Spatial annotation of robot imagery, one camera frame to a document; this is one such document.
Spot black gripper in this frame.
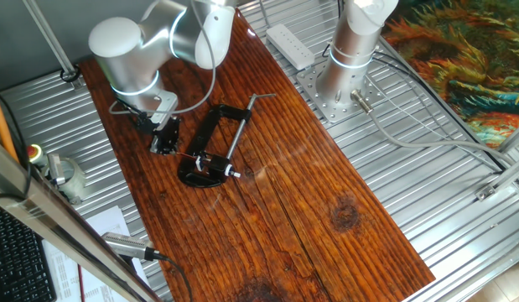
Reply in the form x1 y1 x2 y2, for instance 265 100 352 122
149 117 182 155

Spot black C-clamp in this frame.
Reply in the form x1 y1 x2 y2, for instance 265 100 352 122
176 92 278 189

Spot printed paper sheet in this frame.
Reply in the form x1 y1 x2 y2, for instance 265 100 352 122
42 205 152 302

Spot small silver metal block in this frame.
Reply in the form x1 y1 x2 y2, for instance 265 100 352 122
45 152 68 186

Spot brown wooden board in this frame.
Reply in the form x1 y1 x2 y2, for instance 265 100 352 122
78 8 437 302

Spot red emergency stop button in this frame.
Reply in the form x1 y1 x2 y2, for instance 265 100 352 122
25 143 49 169

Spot white power strip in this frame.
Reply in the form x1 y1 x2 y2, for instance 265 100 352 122
265 23 316 71

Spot red pen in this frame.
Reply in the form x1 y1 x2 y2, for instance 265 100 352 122
76 263 86 302

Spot orange tube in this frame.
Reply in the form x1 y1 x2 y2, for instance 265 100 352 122
0 86 19 164

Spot black keyboard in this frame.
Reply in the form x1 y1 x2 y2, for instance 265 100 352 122
0 202 58 302

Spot colourful painted cloth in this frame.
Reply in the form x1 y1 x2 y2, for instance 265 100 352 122
381 0 519 148

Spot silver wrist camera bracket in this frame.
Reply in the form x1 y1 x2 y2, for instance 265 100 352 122
151 91 179 132

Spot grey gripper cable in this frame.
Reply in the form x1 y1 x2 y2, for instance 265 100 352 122
108 0 218 117

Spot silver ridged camera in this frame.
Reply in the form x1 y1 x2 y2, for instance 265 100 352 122
101 231 160 263

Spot black ridged camera cable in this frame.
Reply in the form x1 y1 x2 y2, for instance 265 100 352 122
153 250 195 302

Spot aluminium frame beam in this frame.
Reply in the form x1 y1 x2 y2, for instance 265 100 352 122
0 124 164 302

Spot aluminium frame post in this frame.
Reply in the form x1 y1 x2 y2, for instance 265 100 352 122
21 0 87 91

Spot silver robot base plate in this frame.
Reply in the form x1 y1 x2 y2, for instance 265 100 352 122
295 61 387 125

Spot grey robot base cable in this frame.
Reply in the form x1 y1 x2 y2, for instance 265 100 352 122
350 89 519 169

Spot black base cable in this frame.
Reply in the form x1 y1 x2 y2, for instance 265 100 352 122
321 0 510 175

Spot aluminium frame bracket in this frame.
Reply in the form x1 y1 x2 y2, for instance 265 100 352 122
475 121 519 203

